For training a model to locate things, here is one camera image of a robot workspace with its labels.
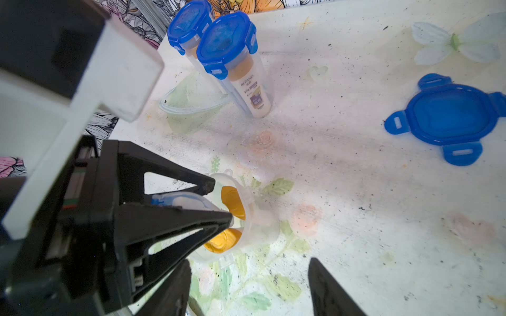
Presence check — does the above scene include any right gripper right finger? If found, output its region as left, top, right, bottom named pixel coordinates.
left=308, top=258, right=366, bottom=316

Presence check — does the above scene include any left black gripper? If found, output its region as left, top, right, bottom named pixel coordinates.
left=1, top=1, right=233, bottom=315

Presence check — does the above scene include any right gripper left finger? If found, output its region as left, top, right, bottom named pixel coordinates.
left=137, top=259, right=192, bottom=316

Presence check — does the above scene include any white bottle yellow cap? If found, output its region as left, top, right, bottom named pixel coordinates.
left=228, top=53, right=273, bottom=119
left=204, top=228, right=242, bottom=254

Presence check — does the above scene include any blue lid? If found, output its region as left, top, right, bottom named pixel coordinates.
left=384, top=73, right=505, bottom=167
left=196, top=12, right=258, bottom=80
left=167, top=1, right=215, bottom=55

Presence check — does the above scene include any blue toothbrush case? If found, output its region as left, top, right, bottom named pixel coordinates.
left=151, top=192, right=221, bottom=211

